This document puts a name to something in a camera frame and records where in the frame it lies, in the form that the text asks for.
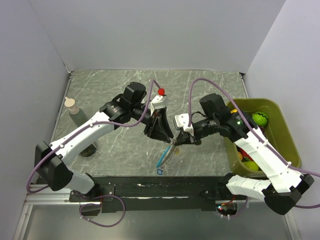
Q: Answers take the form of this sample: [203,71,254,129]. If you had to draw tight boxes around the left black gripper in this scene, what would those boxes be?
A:
[130,103,174,144]

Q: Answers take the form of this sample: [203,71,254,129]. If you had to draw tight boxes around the metal keyring with small rings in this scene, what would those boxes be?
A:
[159,144,179,169]

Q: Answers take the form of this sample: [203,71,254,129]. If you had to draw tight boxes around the light blue key handle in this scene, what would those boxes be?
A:
[156,145,172,168]

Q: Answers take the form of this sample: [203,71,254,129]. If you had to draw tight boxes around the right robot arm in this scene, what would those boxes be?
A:
[173,93,314,215]

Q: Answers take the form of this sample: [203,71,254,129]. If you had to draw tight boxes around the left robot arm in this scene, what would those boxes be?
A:
[33,82,174,201]

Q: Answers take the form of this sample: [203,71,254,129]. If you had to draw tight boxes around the orange toy fruit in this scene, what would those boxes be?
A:
[237,151,243,161]

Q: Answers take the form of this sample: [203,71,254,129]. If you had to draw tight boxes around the yellow toy lemon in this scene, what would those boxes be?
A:
[230,109,239,115]

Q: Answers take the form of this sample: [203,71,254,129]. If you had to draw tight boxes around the black paper cup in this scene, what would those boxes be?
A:
[79,141,98,158]

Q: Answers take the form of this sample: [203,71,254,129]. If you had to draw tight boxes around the yellow-green toy fruit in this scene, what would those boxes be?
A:
[243,161,259,171]

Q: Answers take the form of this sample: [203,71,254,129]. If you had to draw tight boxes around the purple toy grapes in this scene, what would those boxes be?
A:
[259,126,266,132]

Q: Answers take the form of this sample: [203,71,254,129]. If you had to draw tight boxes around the green toy watermelon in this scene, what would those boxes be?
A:
[252,111,269,127]

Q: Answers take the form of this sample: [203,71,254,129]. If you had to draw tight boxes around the grey bottle beige cap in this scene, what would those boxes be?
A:
[64,97,88,127]

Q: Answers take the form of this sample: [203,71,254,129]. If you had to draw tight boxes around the olive green plastic bin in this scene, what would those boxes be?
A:
[224,98,301,178]

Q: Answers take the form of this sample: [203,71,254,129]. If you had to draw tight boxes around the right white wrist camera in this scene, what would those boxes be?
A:
[173,113,194,135]

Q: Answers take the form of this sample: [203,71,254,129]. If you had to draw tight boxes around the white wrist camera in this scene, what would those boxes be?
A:
[149,88,168,115]
[173,113,194,135]

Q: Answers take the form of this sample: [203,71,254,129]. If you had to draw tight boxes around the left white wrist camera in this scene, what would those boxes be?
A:
[149,88,168,115]

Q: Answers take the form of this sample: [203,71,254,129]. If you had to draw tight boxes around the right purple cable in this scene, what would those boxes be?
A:
[188,77,320,209]

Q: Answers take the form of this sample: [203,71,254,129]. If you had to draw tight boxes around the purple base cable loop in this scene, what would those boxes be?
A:
[79,194,126,228]

